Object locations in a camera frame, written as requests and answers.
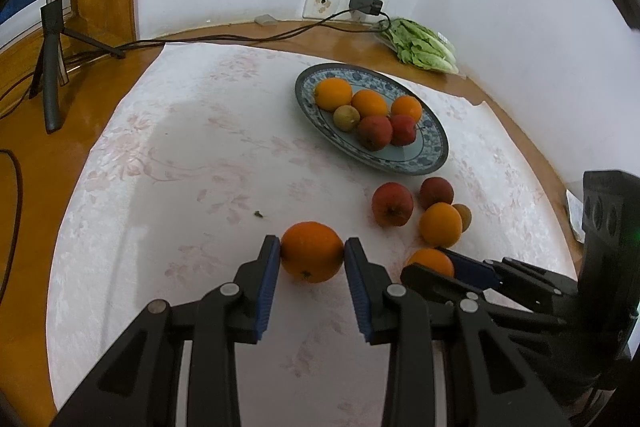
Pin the pink floral tablecloth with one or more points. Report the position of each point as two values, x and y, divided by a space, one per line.
235 248

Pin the large orange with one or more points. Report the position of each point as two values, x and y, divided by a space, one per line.
332 93

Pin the blue white porcelain plate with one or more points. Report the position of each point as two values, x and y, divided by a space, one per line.
425 155

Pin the brown pear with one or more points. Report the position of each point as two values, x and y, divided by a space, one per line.
346 118
465 214

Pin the bagged green lettuce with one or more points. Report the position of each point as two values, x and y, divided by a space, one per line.
419 46

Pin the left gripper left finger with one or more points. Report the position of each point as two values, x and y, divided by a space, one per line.
136 382

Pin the white wall outlet plate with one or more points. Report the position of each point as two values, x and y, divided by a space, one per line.
360 18

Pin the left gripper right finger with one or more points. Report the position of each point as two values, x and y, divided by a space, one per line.
487 381

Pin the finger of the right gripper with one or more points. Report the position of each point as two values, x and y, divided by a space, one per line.
512 278
436 287

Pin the black phone tripod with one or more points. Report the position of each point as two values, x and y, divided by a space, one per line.
50 68

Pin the white wall socket plate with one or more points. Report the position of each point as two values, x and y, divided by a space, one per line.
320 9

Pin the black power adapter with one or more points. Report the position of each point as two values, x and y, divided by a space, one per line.
366 7

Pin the red apple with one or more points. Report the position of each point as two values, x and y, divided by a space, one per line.
435 189
374 133
403 130
392 205

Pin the white paper packet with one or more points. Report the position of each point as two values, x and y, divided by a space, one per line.
575 209

